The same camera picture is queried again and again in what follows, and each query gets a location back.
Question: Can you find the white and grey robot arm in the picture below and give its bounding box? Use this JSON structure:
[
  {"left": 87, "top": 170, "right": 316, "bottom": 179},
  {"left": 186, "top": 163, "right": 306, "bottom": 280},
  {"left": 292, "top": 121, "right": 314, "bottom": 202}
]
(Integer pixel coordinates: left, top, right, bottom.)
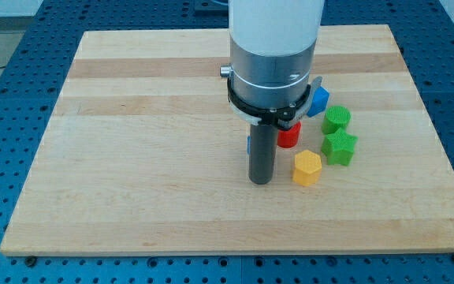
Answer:
[{"left": 229, "top": 0, "right": 324, "bottom": 109}]

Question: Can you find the green star block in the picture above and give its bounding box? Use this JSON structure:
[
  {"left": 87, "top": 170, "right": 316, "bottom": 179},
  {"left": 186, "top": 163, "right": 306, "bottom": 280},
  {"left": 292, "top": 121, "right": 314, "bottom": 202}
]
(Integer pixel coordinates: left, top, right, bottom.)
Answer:
[{"left": 321, "top": 128, "right": 358, "bottom": 166}]

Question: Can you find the small blue block behind tool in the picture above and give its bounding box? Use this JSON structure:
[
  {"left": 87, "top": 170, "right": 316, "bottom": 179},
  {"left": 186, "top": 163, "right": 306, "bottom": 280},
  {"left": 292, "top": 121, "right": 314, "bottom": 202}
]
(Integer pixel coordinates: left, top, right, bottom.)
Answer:
[{"left": 246, "top": 136, "right": 251, "bottom": 156}]

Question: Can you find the red cylinder block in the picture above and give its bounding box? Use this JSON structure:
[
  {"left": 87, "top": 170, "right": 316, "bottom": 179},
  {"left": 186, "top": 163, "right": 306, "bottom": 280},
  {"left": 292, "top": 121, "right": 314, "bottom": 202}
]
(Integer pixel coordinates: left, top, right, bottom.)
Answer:
[{"left": 277, "top": 122, "right": 302, "bottom": 148}]

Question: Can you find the black clamp ring with lever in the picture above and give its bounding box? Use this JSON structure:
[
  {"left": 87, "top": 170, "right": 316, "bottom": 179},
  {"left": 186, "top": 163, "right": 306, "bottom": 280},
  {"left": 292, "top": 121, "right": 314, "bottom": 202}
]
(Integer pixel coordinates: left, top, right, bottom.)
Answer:
[{"left": 219, "top": 65, "right": 324, "bottom": 132}]

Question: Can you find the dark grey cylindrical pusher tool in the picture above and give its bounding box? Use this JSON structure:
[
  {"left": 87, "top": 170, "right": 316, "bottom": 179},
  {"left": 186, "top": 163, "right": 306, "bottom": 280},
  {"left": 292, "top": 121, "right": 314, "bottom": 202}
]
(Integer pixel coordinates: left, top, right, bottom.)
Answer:
[{"left": 248, "top": 125, "right": 278, "bottom": 185}]

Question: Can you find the green cylinder block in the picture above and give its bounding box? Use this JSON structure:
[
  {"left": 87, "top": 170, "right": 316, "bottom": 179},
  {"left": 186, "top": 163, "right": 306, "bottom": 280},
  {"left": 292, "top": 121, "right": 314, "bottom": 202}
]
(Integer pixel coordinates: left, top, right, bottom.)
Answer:
[{"left": 322, "top": 106, "right": 352, "bottom": 134}]

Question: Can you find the blue cube block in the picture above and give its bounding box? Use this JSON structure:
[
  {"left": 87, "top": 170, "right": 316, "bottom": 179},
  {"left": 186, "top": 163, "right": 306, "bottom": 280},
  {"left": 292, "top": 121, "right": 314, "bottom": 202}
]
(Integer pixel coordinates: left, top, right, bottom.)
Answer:
[{"left": 307, "top": 87, "right": 329, "bottom": 117}]

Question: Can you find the yellow hexagon block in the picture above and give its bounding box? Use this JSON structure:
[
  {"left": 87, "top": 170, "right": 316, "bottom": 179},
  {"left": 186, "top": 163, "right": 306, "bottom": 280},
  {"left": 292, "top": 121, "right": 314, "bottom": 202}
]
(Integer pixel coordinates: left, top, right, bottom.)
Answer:
[{"left": 292, "top": 150, "right": 322, "bottom": 186}]

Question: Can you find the light wooden board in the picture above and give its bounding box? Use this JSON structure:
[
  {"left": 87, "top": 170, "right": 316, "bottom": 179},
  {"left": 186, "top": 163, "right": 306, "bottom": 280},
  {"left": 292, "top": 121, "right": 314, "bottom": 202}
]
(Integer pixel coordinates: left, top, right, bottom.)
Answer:
[{"left": 0, "top": 25, "right": 454, "bottom": 256}]

